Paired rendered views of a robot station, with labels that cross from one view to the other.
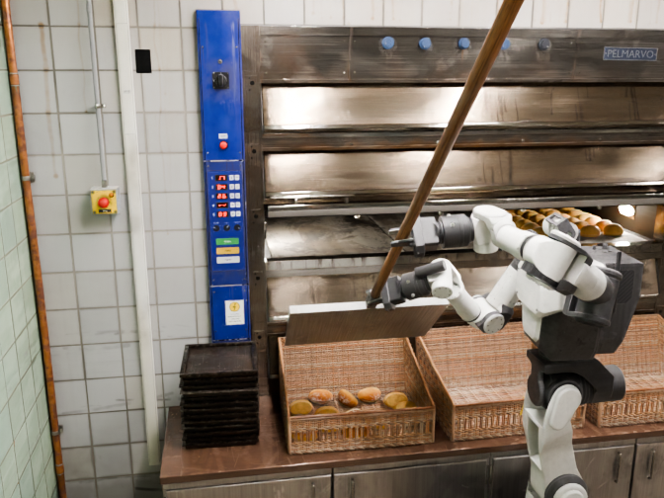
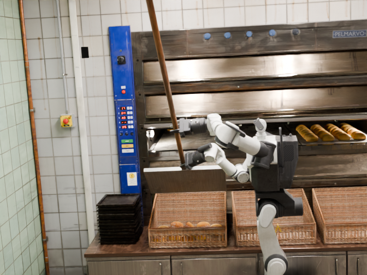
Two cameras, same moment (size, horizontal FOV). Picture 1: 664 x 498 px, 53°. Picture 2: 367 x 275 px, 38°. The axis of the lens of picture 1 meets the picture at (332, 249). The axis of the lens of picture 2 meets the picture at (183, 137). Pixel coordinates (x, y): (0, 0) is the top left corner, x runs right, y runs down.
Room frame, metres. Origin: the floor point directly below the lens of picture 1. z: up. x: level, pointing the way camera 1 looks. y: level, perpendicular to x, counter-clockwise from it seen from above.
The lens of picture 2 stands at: (-1.23, -0.96, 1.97)
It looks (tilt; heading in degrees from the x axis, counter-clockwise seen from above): 10 degrees down; 14
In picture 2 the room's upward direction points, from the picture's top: 3 degrees counter-clockwise
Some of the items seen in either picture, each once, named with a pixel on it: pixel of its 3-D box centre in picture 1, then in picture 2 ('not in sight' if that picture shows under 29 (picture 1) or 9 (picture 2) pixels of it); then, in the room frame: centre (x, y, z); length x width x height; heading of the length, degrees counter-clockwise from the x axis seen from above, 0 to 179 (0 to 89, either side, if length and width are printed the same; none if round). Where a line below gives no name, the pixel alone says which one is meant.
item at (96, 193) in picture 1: (105, 200); (67, 120); (2.51, 0.86, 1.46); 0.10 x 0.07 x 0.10; 100
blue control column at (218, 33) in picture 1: (225, 234); (144, 144); (3.55, 0.58, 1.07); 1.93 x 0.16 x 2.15; 10
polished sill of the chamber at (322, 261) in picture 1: (471, 254); (264, 149); (2.83, -0.61, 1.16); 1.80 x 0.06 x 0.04; 100
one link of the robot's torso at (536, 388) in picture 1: (576, 376); (278, 202); (1.93, -0.77, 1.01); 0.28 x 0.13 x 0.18; 99
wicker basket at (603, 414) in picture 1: (630, 366); (356, 213); (2.65, -1.27, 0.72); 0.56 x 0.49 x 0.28; 99
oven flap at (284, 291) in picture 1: (471, 287); (264, 167); (2.81, -0.61, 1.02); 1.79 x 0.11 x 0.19; 100
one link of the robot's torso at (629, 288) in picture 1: (574, 297); (272, 160); (1.93, -0.73, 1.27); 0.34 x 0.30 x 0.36; 4
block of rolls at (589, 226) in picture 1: (550, 218); (329, 131); (3.34, -1.11, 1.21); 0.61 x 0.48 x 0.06; 10
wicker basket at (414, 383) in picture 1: (351, 386); (189, 218); (2.45, -0.08, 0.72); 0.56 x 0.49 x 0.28; 99
